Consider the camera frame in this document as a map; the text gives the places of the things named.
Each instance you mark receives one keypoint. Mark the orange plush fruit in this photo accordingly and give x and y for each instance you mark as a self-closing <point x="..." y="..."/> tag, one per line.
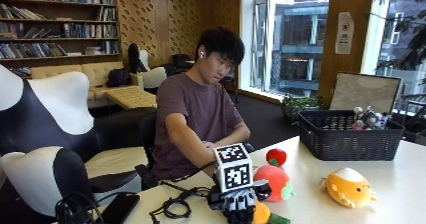
<point x="260" y="213"/>

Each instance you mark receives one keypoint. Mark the green plush toy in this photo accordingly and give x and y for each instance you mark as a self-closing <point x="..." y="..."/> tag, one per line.
<point x="278" y="219"/>

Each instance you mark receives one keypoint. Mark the large red plush fruit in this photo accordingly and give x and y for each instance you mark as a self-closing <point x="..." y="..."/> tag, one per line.
<point x="271" y="182"/>

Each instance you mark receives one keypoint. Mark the white marker cube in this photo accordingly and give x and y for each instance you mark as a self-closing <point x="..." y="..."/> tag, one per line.
<point x="232" y="168"/>

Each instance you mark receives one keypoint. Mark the small red plush fruit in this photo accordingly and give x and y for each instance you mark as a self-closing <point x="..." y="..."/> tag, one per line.
<point x="275" y="157"/>

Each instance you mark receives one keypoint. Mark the yellow plush animal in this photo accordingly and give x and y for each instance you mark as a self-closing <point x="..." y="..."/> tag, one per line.
<point x="347" y="188"/>

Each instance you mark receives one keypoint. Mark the black phone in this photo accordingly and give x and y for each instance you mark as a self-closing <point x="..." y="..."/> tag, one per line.
<point x="119" y="209"/>

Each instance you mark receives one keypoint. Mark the black office chair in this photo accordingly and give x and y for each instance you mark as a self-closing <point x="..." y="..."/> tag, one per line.
<point x="146" y="140"/>

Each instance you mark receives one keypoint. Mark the the person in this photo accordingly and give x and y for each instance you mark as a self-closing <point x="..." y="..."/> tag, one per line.
<point x="190" y="110"/>

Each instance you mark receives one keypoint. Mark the black woven basket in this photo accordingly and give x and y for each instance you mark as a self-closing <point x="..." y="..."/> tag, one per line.
<point x="350" y="140"/>

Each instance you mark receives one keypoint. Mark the potted green plant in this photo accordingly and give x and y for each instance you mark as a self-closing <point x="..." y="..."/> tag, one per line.
<point x="298" y="104"/>

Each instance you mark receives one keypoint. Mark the zebra plush toy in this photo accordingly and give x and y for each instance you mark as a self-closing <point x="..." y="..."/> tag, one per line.
<point x="370" y="119"/>

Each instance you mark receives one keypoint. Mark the yellow tufted ottoman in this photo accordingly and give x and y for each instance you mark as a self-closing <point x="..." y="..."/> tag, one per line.
<point x="130" y="98"/>

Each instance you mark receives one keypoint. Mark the small black white chair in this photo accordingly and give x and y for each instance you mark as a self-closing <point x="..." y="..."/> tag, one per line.
<point x="39" y="180"/>

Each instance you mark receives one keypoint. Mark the framed beige board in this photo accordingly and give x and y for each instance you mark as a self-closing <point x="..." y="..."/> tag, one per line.
<point x="364" y="91"/>

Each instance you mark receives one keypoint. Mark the black white lounge chair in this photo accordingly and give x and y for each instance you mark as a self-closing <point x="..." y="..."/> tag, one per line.
<point x="143" y="69"/>

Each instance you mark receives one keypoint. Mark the white earbud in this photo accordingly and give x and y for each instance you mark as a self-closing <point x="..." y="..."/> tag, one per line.
<point x="201" y="54"/>

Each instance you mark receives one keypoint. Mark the black backpack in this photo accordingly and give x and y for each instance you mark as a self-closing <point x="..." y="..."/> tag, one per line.
<point x="117" y="77"/>

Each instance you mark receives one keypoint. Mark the beige sofa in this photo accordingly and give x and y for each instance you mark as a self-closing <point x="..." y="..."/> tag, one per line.
<point x="94" y="75"/>

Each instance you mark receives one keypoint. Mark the large black white chair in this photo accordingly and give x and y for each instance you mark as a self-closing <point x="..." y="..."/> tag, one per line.
<point x="43" y="117"/>

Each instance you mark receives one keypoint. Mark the white paper sign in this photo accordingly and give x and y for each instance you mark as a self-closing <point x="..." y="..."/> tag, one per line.
<point x="344" y="33"/>

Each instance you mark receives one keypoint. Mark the dark leafy tree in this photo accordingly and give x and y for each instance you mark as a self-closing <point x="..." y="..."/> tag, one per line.
<point x="410" y="37"/>

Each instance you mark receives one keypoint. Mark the rows of books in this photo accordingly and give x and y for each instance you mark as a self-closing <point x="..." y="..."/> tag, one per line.
<point x="79" y="29"/>

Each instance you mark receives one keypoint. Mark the wooden bookshelf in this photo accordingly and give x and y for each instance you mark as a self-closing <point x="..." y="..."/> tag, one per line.
<point x="59" y="19"/>

